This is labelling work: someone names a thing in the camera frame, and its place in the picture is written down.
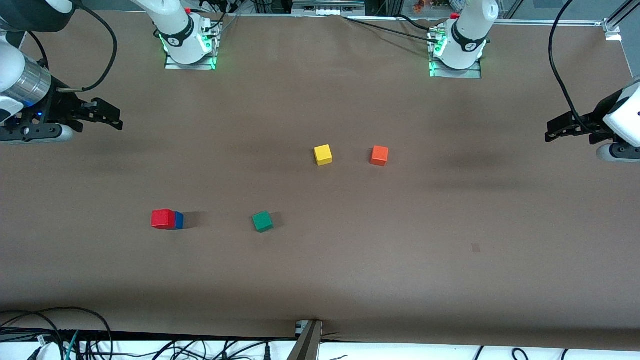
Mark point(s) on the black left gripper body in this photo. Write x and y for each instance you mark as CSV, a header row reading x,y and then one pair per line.
x,y
594,120

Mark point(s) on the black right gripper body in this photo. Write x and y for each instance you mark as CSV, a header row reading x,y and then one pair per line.
x,y
61,108

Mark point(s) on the green wooden block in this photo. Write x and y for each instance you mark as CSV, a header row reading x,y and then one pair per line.
x,y
262,221

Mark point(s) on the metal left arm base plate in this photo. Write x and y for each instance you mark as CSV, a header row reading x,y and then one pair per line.
x,y
475,74

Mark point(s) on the yellow wooden block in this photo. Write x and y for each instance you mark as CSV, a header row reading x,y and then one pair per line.
x,y
323,155

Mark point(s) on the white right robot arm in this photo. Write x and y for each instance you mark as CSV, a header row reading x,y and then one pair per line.
x,y
20,75

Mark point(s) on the blue wooden block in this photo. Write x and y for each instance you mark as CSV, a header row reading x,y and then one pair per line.
x,y
179,221

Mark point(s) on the aluminium table edge rail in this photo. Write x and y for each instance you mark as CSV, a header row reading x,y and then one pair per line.
x,y
550,22

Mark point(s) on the white power strip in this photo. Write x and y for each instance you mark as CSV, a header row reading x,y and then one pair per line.
x,y
327,6

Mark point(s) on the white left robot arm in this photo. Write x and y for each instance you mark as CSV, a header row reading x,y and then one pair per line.
x,y
470,30

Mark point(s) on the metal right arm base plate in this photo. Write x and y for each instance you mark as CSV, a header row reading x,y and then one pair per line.
x,y
212,50

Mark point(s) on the red wooden block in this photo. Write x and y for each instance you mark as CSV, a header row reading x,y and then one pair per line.
x,y
163,219

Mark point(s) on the orange wooden block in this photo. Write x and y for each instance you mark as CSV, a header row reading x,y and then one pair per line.
x,y
379,155

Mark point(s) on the aluminium corner bracket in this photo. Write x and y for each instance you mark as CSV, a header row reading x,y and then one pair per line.
x,y
612,30

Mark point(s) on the aluminium frame post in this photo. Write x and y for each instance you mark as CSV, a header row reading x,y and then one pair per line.
x,y
306,342

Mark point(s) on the white desk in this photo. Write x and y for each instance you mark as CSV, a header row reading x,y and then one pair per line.
x,y
400,353

